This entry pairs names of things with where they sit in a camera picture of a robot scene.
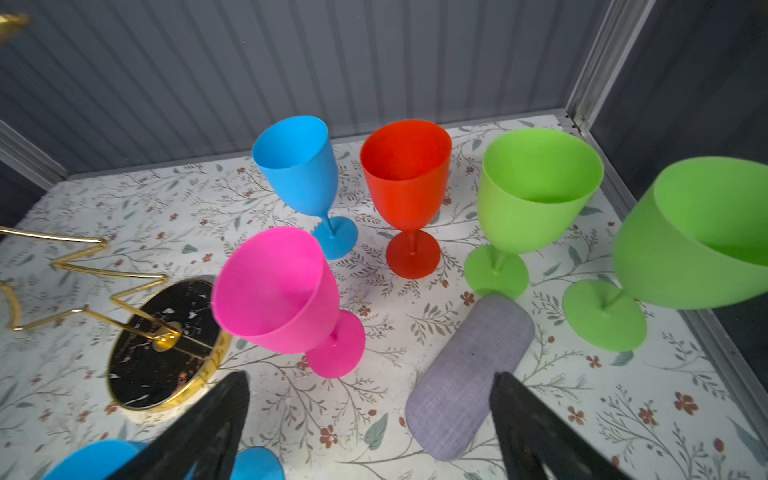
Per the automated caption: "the red wine glass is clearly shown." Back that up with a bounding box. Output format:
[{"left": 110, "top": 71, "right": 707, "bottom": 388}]
[{"left": 360, "top": 120, "right": 452, "bottom": 279}]

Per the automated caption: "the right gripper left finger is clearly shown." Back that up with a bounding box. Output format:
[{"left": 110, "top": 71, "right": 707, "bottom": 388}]
[{"left": 110, "top": 371, "right": 250, "bottom": 479}]

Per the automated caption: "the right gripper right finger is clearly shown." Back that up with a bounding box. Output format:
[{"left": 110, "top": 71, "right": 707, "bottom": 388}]
[{"left": 489, "top": 372, "right": 628, "bottom": 479}]

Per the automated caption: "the blue wine glass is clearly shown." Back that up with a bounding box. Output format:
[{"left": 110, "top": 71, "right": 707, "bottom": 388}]
[
  {"left": 44, "top": 440, "right": 285, "bottom": 479},
  {"left": 252, "top": 115, "right": 358, "bottom": 260}
]

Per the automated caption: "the grey oval case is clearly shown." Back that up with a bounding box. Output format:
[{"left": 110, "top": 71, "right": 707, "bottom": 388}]
[{"left": 405, "top": 294, "right": 535, "bottom": 461}]

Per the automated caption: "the green wine glass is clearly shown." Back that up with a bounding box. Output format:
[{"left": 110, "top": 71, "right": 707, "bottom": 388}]
[
  {"left": 563, "top": 157, "right": 767, "bottom": 353},
  {"left": 464, "top": 128, "right": 604, "bottom": 300}
]

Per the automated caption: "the pink wine glass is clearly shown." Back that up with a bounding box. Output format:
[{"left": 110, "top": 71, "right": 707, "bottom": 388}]
[{"left": 211, "top": 227, "right": 366, "bottom": 379}]

